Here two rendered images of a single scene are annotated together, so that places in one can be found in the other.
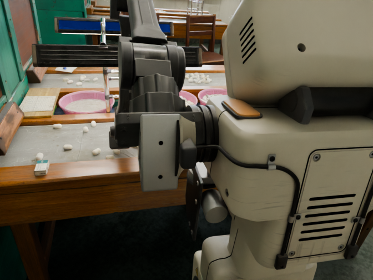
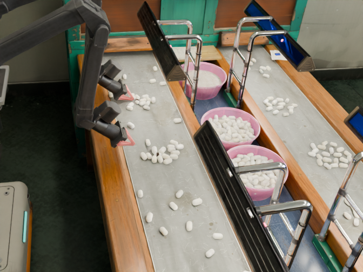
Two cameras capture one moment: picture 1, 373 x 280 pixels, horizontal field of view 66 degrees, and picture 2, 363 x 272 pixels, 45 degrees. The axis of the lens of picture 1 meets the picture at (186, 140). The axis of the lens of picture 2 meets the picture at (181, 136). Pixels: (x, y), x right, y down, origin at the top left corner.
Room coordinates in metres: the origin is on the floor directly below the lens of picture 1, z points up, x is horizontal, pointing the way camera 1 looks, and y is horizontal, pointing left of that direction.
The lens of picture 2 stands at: (1.16, -1.49, 1.93)
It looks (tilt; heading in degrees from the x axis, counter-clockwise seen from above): 38 degrees down; 88
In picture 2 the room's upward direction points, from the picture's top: 6 degrees clockwise
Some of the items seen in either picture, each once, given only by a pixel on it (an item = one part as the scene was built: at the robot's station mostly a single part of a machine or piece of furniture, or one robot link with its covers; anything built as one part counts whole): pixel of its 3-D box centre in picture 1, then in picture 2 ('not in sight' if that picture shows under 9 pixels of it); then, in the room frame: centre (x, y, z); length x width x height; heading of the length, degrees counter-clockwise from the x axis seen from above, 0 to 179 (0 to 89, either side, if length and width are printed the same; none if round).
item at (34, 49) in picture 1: (122, 55); (159, 36); (1.09, 0.27, 1.08); 0.62 x 0.08 x 0.07; 107
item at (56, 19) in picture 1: (116, 26); (276, 31); (1.63, 0.43, 1.08); 0.62 x 0.08 x 0.07; 107
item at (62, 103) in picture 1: (87, 109); (200, 81); (1.31, 0.51, 0.72); 0.27 x 0.27 x 0.10
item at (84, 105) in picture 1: (88, 111); (200, 83); (1.31, 0.51, 0.71); 0.22 x 0.22 x 0.06
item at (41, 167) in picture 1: (41, 167); not in sight; (0.75, 0.47, 0.78); 0.06 x 0.04 x 0.02; 17
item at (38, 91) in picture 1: (39, 101); (189, 53); (1.25, 0.72, 0.77); 0.33 x 0.15 x 0.01; 17
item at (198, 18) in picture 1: (206, 56); not in sight; (3.53, -0.16, 0.45); 0.44 x 0.43 x 0.91; 124
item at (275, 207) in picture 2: not in sight; (256, 237); (1.45, -0.64, 0.90); 0.20 x 0.19 x 0.45; 107
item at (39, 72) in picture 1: (38, 68); (244, 37); (1.56, 0.87, 0.83); 0.30 x 0.06 x 0.07; 17
